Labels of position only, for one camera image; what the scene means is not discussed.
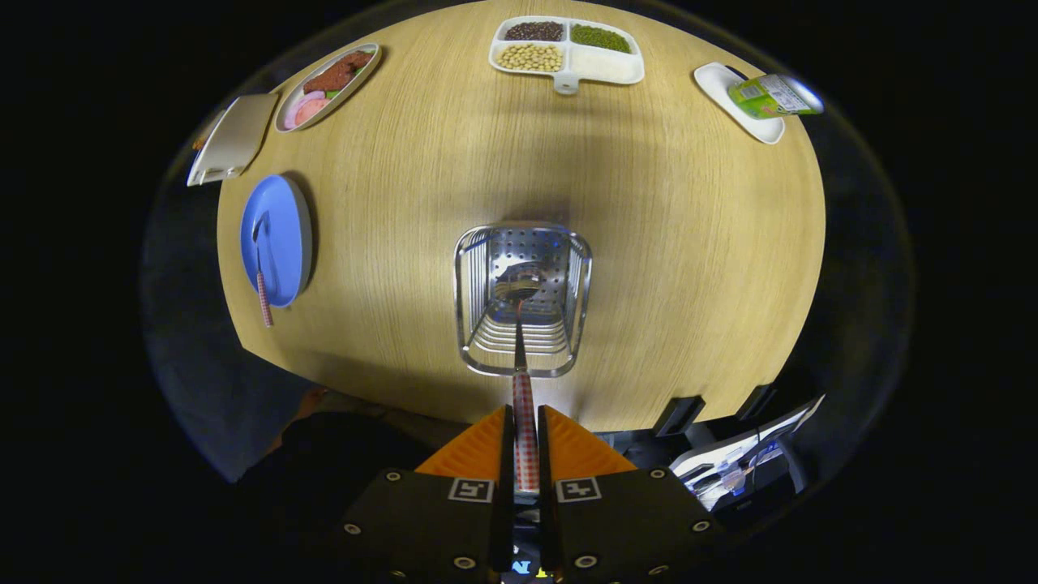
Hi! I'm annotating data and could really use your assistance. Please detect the small white dish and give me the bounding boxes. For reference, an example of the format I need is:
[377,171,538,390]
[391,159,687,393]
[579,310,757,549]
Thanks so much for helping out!
[693,62,786,145]

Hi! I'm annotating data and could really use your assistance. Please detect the red checked handle fork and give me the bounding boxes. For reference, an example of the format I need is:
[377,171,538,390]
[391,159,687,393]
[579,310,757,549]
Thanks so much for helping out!
[251,211,274,329]

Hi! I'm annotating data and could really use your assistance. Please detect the white equipment with cables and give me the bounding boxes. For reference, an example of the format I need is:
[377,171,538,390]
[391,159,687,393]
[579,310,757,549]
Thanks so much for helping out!
[669,393,826,512]

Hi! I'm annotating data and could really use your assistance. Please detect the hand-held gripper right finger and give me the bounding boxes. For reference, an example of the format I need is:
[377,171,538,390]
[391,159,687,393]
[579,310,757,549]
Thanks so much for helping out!
[538,404,723,584]

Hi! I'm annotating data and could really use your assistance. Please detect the metal wire utensil basket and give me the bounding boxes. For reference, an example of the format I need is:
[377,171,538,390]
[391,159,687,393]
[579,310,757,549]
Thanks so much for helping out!
[453,221,593,379]

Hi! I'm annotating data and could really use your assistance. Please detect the blue round plate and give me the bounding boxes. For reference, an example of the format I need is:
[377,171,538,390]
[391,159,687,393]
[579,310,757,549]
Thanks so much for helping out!
[239,173,314,309]

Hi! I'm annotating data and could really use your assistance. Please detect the oval plate of meat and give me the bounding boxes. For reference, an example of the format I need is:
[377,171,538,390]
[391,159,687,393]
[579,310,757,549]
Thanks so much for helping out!
[274,42,384,134]

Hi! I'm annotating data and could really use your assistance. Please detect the white divided bean tray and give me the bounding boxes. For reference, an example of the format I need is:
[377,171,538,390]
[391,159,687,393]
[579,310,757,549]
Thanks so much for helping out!
[488,15,646,96]

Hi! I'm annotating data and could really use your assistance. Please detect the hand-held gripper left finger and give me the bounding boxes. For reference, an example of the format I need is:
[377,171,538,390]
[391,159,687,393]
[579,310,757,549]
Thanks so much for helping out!
[337,405,517,584]

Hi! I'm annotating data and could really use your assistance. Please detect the red checked handle spoon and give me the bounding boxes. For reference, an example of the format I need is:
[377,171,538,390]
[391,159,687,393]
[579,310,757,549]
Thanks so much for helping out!
[493,261,546,496]

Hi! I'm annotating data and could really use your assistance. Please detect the green drink carton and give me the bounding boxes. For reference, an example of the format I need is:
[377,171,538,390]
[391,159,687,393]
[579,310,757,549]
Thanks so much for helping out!
[727,73,825,121]

